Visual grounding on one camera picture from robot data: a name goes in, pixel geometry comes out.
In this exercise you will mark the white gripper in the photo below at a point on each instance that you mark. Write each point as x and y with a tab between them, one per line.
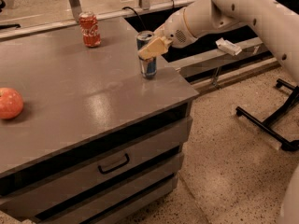
174	29

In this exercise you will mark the blue silver redbull can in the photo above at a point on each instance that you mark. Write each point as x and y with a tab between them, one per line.
148	67

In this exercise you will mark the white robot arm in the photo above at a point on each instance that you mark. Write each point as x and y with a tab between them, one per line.
276	25

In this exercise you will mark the red coke can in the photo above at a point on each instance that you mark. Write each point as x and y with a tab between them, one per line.
89	28

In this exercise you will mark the white packet on ledge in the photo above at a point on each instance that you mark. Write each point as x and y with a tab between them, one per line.
228	47

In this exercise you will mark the grey drawer cabinet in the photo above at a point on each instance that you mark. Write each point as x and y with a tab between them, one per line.
67	188

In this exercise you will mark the black metal stand base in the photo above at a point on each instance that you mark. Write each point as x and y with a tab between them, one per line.
267	124

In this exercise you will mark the red apple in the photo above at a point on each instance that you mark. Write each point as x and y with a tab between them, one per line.
11	103

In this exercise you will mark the grey metal post left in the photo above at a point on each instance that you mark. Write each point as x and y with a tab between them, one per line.
76	8

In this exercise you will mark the black drawer handle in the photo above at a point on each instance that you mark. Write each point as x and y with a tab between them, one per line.
115	165

